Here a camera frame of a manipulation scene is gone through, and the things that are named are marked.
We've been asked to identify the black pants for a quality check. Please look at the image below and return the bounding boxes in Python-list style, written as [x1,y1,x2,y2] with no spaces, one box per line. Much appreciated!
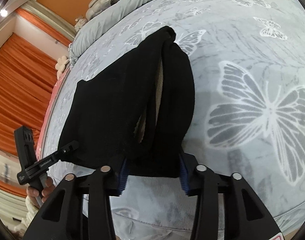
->
[58,26,195,178]

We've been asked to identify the left hand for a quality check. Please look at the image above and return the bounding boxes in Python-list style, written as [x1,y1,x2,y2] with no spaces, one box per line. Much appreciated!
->
[26,177,56,207]

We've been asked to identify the orange curtain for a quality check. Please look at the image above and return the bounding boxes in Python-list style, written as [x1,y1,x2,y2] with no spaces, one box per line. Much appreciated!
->
[0,8,70,155]

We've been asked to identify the white plush toy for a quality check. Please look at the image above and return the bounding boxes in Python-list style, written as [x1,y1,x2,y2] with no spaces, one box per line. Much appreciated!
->
[55,56,70,80]

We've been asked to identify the grey rolled duvet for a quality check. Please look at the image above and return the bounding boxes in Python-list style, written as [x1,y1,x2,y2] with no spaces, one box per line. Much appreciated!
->
[69,0,153,67]

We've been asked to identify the grey butterfly bedspread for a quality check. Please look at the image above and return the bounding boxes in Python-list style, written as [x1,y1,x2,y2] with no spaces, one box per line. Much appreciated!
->
[41,0,305,235]

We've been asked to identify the beige padded headboard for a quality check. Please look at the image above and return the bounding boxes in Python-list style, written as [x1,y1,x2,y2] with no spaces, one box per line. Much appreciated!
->
[86,0,120,20]

